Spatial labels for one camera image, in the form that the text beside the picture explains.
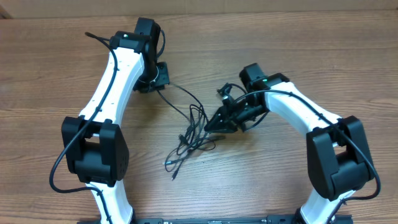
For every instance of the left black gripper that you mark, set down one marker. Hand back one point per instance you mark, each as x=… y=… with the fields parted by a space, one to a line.
x=160 y=83

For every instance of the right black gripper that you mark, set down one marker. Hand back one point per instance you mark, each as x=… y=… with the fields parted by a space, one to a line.
x=228 y=116

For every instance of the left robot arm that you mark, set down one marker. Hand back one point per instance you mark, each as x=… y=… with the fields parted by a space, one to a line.
x=94 y=146

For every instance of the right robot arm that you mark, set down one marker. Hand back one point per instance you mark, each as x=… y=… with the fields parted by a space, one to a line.
x=339 y=161

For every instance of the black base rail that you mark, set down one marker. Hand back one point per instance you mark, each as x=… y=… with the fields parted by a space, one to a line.
x=214 y=221

